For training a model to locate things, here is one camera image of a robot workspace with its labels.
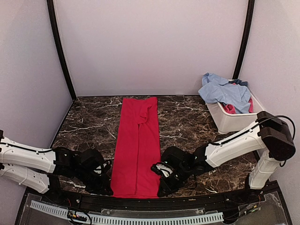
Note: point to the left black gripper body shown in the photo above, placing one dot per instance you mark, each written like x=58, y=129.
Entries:
x=93, y=185

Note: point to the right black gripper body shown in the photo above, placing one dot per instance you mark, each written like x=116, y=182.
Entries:
x=177, y=182

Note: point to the red t-shirt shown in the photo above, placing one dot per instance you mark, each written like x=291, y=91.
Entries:
x=137, y=149

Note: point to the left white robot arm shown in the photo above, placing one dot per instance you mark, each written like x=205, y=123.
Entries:
x=40, y=169

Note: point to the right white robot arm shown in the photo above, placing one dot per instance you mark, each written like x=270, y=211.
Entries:
x=268, y=132

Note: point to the white plastic laundry bin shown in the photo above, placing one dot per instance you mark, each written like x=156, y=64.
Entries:
x=226, y=122

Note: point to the pink garment in bin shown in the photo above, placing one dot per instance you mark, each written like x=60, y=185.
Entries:
x=231, y=109

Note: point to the light blue shirt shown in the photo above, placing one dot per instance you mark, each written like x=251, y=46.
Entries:
x=218, y=89

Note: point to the dark blue garment in bin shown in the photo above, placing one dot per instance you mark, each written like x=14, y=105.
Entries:
x=239, y=82

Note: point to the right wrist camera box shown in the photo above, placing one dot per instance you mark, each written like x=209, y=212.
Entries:
x=173, y=156

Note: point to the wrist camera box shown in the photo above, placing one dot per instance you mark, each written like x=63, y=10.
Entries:
x=173, y=156
x=92, y=160

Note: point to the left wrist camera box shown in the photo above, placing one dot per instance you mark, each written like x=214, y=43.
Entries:
x=92, y=160

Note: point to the left electronics board with wires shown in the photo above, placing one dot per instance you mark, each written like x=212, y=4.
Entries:
x=76, y=216

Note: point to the electronics board with wires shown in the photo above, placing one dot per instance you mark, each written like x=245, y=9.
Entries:
x=76, y=216
x=250, y=208

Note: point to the white slotted cable duct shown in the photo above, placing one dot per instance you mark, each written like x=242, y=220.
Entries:
x=127, y=217

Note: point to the right electronics board with wires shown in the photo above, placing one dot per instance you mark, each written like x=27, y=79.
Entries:
x=250, y=208

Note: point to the right black frame post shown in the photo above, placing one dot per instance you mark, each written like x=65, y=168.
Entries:
x=244, y=40

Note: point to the black frame post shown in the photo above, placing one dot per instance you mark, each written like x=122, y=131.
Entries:
x=59, y=48
x=244, y=40

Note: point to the left black frame post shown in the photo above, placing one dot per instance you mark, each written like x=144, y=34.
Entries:
x=59, y=48

